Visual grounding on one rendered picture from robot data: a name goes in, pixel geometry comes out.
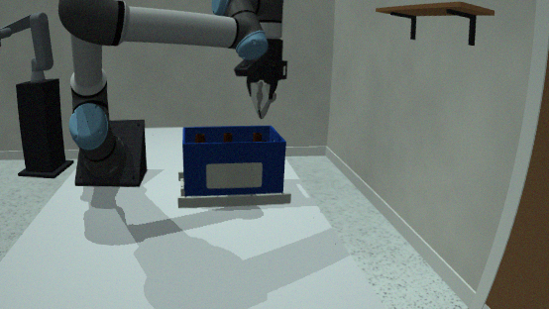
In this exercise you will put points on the blue crate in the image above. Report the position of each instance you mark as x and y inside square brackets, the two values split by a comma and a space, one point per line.
[246, 167]

